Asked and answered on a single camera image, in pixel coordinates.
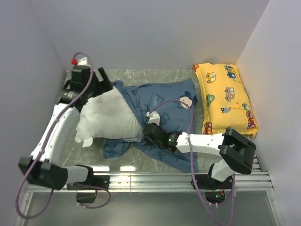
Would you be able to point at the white pillow insert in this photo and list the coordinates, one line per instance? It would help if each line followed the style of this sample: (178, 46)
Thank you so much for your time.
(107, 116)

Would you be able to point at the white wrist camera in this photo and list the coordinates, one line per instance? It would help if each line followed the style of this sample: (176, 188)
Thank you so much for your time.
(153, 117)
(80, 62)

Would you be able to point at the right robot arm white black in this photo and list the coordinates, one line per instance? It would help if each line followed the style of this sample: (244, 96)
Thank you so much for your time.
(236, 150)

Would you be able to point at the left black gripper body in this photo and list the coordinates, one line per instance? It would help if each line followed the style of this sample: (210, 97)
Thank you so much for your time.
(91, 90)

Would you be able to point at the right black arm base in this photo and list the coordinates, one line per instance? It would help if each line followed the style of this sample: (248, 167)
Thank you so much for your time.
(214, 190)

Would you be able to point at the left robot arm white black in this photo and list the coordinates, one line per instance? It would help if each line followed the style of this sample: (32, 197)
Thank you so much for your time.
(42, 167)

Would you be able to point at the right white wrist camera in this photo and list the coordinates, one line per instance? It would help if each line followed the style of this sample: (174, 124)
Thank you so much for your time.
(153, 117)

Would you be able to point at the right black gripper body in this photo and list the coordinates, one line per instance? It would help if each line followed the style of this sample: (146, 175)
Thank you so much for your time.
(150, 142)

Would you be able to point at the blue cartoon letter pillowcase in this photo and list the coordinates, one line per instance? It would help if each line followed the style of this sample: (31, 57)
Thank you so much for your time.
(173, 102)

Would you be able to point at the yellow car print pillow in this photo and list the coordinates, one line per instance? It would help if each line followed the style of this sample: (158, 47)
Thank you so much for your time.
(225, 101)

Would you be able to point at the aluminium mounting rail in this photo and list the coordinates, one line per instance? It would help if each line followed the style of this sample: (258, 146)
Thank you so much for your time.
(180, 182)

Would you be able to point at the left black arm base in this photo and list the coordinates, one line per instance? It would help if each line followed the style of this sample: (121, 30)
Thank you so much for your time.
(86, 192)

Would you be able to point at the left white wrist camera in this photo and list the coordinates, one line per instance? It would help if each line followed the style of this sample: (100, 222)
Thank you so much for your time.
(80, 62)

